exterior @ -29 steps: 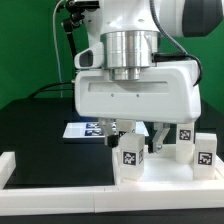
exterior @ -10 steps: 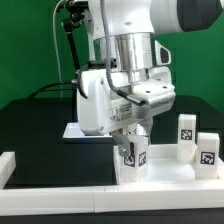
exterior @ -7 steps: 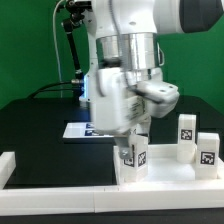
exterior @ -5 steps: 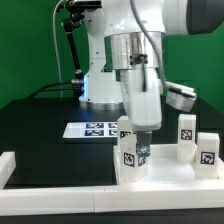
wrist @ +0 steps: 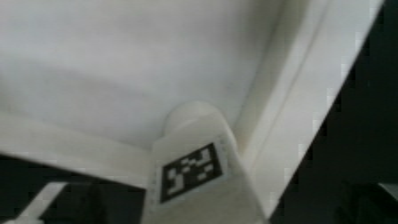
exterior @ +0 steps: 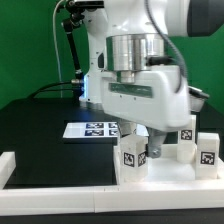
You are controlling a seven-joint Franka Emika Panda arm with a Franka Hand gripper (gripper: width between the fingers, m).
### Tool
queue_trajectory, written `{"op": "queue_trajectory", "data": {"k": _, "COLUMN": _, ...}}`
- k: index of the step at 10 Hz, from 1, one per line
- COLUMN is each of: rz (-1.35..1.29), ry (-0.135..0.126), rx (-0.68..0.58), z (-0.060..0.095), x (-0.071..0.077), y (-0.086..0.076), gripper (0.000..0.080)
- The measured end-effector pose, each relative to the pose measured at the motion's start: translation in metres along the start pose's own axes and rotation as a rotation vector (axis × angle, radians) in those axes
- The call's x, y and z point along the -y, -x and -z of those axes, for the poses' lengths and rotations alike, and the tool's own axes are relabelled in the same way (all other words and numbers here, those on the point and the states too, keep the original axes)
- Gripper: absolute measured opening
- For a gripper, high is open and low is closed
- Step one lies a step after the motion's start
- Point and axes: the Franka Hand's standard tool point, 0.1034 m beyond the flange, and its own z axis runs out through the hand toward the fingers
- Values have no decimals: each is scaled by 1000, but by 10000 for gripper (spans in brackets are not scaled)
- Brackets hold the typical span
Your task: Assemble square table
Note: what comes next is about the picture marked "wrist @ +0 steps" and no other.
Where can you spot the white square tabletop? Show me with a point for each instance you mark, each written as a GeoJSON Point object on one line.
{"type": "Point", "coordinates": [110, 59]}

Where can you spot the white U-shaped fence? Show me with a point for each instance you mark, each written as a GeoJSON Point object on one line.
{"type": "Point", "coordinates": [314, 47]}

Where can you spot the white table leg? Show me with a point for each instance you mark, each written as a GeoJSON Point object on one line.
{"type": "Point", "coordinates": [200, 190]}

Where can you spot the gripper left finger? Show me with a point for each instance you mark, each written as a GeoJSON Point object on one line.
{"type": "Point", "coordinates": [30, 216]}

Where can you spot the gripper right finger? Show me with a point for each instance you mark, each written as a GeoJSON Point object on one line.
{"type": "Point", "coordinates": [392, 189]}

